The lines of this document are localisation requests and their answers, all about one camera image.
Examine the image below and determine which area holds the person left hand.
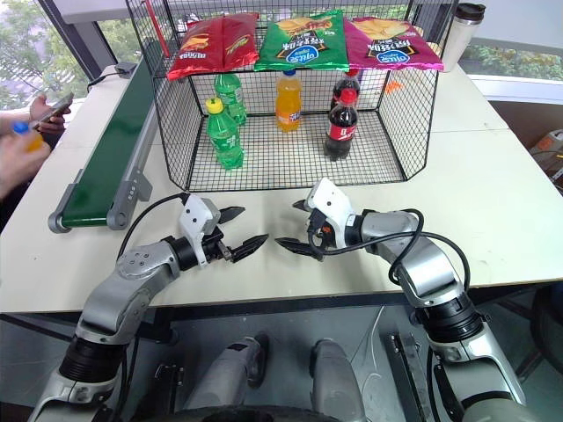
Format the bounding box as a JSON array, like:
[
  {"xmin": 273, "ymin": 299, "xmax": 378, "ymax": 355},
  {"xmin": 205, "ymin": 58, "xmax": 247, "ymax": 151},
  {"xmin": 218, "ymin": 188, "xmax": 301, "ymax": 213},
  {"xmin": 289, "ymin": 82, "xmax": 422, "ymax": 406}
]
[{"xmin": 29, "ymin": 94, "xmax": 74, "ymax": 134}]

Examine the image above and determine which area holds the black wire mesh basket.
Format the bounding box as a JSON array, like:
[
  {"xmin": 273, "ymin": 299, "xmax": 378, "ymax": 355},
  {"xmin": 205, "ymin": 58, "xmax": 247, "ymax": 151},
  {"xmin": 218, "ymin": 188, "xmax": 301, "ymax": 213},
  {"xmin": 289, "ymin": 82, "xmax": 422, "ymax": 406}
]
[{"xmin": 124, "ymin": 0, "xmax": 463, "ymax": 193}]

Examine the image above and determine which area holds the cola bottle red cap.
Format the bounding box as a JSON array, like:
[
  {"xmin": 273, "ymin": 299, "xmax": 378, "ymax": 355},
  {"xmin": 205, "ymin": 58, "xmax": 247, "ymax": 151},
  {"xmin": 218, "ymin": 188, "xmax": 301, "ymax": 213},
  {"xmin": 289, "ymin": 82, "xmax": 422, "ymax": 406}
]
[
  {"xmin": 323, "ymin": 88, "xmax": 359, "ymax": 163},
  {"xmin": 330, "ymin": 69, "xmax": 362, "ymax": 112}
]

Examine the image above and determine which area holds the red chips bag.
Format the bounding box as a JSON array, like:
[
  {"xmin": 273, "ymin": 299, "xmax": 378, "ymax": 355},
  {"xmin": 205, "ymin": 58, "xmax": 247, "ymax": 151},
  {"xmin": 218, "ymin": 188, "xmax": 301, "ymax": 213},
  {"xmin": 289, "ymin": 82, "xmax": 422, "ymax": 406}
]
[{"xmin": 166, "ymin": 11, "xmax": 261, "ymax": 82}]

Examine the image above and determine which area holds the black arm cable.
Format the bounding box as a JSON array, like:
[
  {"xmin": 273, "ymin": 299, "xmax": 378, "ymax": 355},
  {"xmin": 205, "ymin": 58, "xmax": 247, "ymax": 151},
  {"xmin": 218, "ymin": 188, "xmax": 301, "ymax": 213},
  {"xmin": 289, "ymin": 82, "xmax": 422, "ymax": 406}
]
[
  {"xmin": 117, "ymin": 192, "xmax": 188, "ymax": 265},
  {"xmin": 306, "ymin": 207, "xmax": 472, "ymax": 292}
]

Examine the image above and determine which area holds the grey smartphone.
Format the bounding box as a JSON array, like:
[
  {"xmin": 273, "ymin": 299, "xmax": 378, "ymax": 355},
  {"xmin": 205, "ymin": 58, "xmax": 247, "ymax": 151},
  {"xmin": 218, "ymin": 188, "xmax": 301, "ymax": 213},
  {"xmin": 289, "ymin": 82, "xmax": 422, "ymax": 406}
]
[{"xmin": 29, "ymin": 91, "xmax": 76, "ymax": 131}]

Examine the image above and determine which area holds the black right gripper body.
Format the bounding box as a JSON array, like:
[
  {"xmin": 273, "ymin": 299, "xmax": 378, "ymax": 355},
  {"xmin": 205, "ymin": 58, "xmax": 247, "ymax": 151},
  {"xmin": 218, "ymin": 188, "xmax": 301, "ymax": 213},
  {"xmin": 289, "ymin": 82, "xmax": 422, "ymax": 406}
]
[{"xmin": 306, "ymin": 209, "xmax": 338, "ymax": 261}]

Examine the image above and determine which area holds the silver right robot leg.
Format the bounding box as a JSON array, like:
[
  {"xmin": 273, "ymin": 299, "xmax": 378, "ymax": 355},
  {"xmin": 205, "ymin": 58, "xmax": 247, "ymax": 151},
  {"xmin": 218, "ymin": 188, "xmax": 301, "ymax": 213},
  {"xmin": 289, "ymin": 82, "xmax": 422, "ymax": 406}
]
[{"xmin": 309, "ymin": 337, "xmax": 367, "ymax": 422}]

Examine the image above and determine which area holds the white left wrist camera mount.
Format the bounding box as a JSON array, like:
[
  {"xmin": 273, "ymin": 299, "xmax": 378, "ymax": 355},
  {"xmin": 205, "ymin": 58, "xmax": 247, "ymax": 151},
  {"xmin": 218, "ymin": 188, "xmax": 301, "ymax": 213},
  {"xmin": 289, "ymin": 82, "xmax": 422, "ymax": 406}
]
[{"xmin": 178, "ymin": 194, "xmax": 222, "ymax": 270}]

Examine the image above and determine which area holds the orange soda bottle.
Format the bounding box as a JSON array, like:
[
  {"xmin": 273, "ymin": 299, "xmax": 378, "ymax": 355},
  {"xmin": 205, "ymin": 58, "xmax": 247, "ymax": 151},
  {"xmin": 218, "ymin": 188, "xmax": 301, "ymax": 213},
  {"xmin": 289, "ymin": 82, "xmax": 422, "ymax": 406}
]
[{"xmin": 274, "ymin": 69, "xmax": 305, "ymax": 134}]

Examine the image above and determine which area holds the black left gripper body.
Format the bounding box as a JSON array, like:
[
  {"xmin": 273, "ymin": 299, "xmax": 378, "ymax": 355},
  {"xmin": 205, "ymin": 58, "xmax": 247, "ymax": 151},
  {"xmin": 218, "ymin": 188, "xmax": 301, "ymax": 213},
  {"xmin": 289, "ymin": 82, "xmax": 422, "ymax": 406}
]
[{"xmin": 201, "ymin": 227, "xmax": 235, "ymax": 266}]

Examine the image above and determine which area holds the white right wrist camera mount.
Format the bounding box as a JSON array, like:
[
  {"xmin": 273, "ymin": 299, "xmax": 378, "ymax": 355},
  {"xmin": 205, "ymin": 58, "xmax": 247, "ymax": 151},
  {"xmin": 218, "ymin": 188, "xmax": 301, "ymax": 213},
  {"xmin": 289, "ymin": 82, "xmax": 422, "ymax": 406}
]
[{"xmin": 304, "ymin": 178, "xmax": 358, "ymax": 249}]

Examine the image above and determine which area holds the red rod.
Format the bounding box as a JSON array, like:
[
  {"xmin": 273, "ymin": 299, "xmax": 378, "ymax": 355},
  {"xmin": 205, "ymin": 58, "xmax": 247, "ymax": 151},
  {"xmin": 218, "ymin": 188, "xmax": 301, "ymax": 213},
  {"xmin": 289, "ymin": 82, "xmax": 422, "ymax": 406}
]
[{"xmin": 146, "ymin": 0, "xmax": 171, "ymax": 59}]

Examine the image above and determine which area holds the silver robot leg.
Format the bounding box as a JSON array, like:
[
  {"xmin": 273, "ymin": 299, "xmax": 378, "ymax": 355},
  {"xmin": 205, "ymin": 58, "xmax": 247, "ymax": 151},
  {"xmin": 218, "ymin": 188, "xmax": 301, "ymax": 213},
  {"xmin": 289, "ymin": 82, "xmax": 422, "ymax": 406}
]
[
  {"xmin": 309, "ymin": 337, "xmax": 367, "ymax": 422},
  {"xmin": 192, "ymin": 334, "xmax": 271, "ymax": 422}
]

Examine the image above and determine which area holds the orange drink bottle blue cap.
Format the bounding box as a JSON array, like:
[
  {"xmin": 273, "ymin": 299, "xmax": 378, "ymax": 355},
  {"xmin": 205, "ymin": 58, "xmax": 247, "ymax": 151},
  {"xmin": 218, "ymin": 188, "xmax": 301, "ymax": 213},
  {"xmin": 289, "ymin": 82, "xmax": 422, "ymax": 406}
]
[{"xmin": 11, "ymin": 122, "xmax": 46, "ymax": 154}]

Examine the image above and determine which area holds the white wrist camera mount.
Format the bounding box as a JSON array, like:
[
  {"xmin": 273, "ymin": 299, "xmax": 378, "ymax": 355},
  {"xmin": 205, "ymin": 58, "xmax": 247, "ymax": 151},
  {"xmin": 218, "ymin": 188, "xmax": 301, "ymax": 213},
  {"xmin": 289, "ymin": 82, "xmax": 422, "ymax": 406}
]
[
  {"xmin": 304, "ymin": 178, "xmax": 358, "ymax": 249},
  {"xmin": 178, "ymin": 194, "xmax": 222, "ymax": 270}
]

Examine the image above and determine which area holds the white travel mug black lid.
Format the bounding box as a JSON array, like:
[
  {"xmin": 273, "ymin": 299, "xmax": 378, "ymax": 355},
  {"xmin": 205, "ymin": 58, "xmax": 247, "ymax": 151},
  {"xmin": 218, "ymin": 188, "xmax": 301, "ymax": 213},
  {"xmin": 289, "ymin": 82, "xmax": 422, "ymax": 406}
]
[{"xmin": 441, "ymin": 2, "xmax": 487, "ymax": 74}]

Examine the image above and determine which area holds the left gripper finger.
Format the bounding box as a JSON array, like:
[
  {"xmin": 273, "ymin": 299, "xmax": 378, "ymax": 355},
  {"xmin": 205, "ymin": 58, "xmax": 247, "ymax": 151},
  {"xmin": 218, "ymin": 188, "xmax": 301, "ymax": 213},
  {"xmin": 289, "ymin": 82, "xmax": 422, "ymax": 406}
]
[
  {"xmin": 218, "ymin": 205, "xmax": 246, "ymax": 227},
  {"xmin": 230, "ymin": 233, "xmax": 270, "ymax": 265}
]

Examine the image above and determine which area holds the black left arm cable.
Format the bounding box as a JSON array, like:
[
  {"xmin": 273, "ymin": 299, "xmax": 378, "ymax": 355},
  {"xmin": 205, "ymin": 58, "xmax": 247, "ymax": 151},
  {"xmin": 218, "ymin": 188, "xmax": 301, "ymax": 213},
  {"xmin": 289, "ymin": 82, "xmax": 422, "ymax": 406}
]
[{"xmin": 117, "ymin": 192, "xmax": 188, "ymax": 265}]

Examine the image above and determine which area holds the green chips bag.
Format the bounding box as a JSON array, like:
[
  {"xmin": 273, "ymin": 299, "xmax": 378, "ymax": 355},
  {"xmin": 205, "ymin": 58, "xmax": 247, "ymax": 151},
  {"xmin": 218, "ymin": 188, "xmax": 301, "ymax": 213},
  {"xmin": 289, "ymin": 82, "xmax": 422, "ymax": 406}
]
[{"xmin": 253, "ymin": 9, "xmax": 351, "ymax": 73}]

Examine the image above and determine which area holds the magenta chips bag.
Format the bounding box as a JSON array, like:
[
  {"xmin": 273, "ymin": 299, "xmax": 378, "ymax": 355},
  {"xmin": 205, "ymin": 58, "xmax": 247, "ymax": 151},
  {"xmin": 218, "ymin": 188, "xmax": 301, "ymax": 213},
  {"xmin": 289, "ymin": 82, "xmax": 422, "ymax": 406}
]
[{"xmin": 342, "ymin": 16, "xmax": 445, "ymax": 73}]

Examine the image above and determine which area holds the green soda bottle yellow cap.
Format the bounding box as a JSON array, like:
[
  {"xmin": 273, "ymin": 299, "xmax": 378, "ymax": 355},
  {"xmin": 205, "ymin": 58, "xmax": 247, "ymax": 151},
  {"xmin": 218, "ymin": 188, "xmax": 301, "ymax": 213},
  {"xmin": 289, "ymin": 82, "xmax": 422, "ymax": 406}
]
[{"xmin": 205, "ymin": 98, "xmax": 246, "ymax": 171}]

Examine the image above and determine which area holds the black power adapter cable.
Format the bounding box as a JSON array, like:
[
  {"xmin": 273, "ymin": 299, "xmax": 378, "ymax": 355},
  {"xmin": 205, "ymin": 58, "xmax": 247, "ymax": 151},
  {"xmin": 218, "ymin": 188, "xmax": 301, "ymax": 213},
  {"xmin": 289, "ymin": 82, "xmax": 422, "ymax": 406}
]
[{"xmin": 85, "ymin": 72, "xmax": 119, "ymax": 93}]

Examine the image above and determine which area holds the green conveyor belt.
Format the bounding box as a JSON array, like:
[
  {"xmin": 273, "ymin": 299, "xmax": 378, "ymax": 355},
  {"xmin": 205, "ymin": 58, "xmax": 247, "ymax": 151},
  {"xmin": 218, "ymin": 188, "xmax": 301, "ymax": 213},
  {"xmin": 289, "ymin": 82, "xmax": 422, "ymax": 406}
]
[{"xmin": 47, "ymin": 55, "xmax": 166, "ymax": 233}]

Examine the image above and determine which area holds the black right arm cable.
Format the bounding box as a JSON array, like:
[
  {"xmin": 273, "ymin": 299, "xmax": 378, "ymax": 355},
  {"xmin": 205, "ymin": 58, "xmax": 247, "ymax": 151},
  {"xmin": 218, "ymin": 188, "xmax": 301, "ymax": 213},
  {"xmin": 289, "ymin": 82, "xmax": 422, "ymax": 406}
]
[{"xmin": 306, "ymin": 207, "xmax": 472, "ymax": 292}]

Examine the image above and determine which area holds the cardboard box with clutter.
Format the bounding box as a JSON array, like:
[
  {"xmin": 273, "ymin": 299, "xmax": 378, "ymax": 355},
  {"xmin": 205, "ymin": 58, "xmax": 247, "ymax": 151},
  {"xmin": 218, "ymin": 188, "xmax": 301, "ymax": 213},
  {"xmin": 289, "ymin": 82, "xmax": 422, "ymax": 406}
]
[{"xmin": 529, "ymin": 128, "xmax": 563, "ymax": 186}]

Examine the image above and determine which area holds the silver left robot leg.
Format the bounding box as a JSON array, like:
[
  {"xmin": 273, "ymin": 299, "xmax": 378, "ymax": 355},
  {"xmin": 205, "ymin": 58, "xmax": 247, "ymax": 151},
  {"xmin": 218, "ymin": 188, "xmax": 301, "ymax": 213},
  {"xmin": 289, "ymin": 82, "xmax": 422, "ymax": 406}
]
[{"xmin": 192, "ymin": 334, "xmax": 271, "ymax": 422}]

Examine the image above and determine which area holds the white floor cable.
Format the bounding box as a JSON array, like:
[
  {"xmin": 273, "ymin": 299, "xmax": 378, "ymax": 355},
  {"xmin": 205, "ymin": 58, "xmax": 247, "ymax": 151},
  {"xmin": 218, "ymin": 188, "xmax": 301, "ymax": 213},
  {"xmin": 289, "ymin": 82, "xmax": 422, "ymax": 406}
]
[{"xmin": 363, "ymin": 304, "xmax": 384, "ymax": 390}]

